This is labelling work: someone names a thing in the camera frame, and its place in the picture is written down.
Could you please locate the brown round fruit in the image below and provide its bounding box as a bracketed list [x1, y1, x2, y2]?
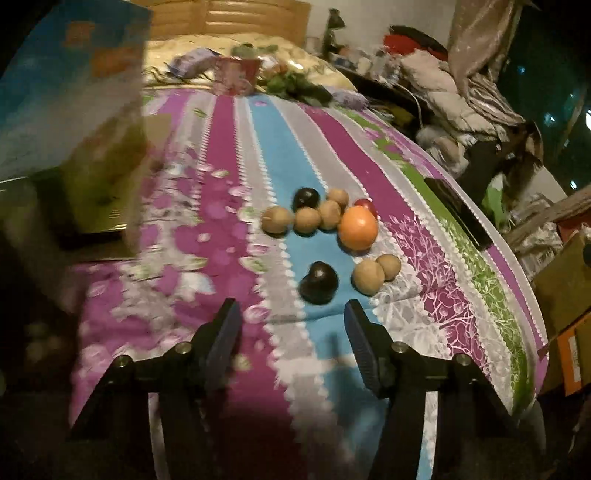
[352, 259, 385, 297]
[318, 200, 342, 231]
[376, 254, 402, 282]
[260, 206, 294, 235]
[325, 188, 349, 210]
[294, 207, 322, 235]

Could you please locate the large orange fruit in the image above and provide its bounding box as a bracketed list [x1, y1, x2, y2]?
[338, 205, 379, 251]

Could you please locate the cardboard boxes right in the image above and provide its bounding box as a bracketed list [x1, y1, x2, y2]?
[533, 224, 591, 396]

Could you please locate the black smartphone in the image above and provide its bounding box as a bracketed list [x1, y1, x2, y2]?
[425, 178, 493, 251]

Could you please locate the dark plum near fingers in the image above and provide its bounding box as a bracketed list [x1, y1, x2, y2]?
[298, 261, 339, 305]

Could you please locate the small red fruit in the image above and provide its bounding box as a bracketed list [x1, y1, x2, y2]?
[354, 198, 378, 218]

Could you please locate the striped floral bed sheet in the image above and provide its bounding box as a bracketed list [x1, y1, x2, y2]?
[70, 89, 545, 479]

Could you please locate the dark plum far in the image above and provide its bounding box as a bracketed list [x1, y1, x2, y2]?
[291, 187, 321, 212]

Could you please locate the blue cardboard box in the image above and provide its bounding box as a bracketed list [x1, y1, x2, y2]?
[1, 1, 152, 252]

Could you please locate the pile of clothes right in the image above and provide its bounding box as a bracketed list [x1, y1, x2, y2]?
[384, 25, 528, 178]

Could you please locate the purple cloth bundle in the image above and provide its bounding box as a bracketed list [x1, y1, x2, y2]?
[329, 88, 369, 111]

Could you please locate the pink gift box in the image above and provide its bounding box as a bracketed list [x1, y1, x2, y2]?
[211, 57, 262, 96]

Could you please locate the cream quilt blanket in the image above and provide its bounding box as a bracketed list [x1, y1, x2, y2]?
[142, 33, 356, 91]

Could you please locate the green leafy plant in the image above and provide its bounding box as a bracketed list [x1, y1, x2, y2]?
[264, 71, 332, 107]

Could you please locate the wooden headboard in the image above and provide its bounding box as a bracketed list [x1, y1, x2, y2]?
[131, 0, 311, 46]

